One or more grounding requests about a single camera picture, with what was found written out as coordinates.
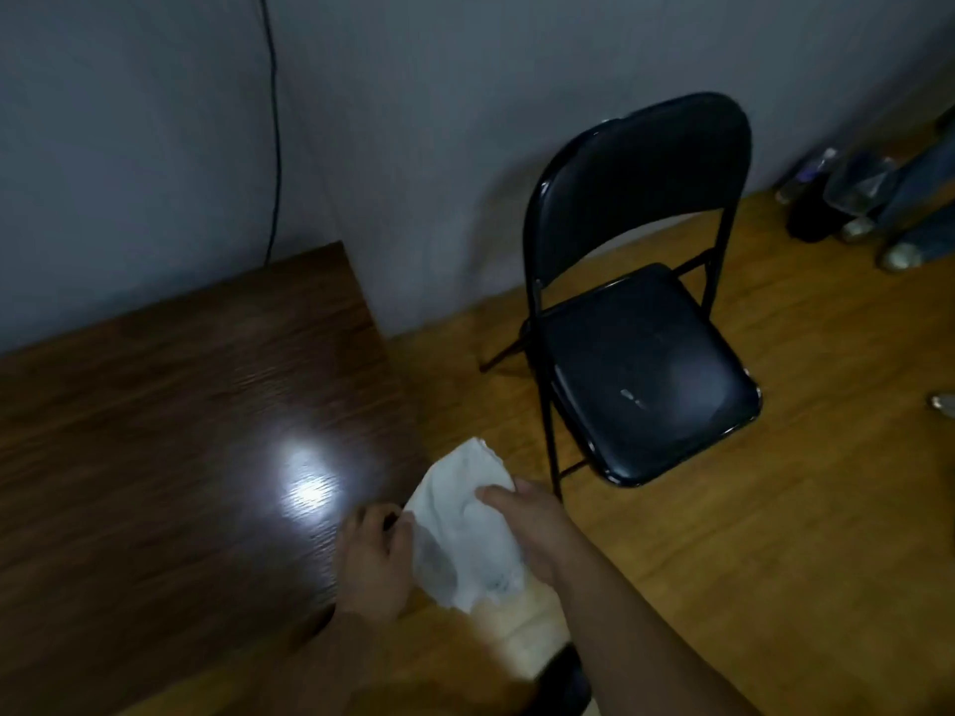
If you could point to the person's right hand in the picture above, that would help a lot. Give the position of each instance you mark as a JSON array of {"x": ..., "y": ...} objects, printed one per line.
[{"x": 541, "y": 533}]

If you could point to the person's left hand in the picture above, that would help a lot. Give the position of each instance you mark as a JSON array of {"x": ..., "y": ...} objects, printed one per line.
[{"x": 369, "y": 570}]

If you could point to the person's right thumb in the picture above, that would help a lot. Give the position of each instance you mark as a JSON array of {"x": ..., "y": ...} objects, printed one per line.
[{"x": 498, "y": 499}]

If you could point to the person's left thumb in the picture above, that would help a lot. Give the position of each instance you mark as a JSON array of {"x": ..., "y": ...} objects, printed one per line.
[{"x": 403, "y": 535}]

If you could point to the white cloth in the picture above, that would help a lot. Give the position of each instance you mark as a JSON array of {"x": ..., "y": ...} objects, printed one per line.
[{"x": 462, "y": 536}]

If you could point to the person's left forearm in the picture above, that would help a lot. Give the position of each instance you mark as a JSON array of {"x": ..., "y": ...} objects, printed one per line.
[{"x": 313, "y": 667}]

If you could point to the person's right forearm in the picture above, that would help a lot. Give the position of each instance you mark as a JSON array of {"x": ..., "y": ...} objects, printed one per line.
[{"x": 641, "y": 648}]

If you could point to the person's beige trouser leg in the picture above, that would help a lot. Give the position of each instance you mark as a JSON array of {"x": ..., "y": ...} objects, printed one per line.
[{"x": 522, "y": 630}]

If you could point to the person's black shoe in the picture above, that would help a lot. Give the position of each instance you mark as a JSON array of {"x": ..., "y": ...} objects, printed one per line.
[{"x": 559, "y": 686}]

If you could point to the black folding chair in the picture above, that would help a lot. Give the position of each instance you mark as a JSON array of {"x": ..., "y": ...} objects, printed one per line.
[{"x": 641, "y": 365}]

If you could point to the black bag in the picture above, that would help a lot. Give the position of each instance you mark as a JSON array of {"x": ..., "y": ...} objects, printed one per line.
[{"x": 813, "y": 214}]

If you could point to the clear plastic bottle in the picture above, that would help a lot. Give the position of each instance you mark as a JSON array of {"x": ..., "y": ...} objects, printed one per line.
[{"x": 802, "y": 175}]

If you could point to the grey shoe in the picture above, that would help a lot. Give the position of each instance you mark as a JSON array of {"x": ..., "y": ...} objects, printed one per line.
[{"x": 943, "y": 404}]

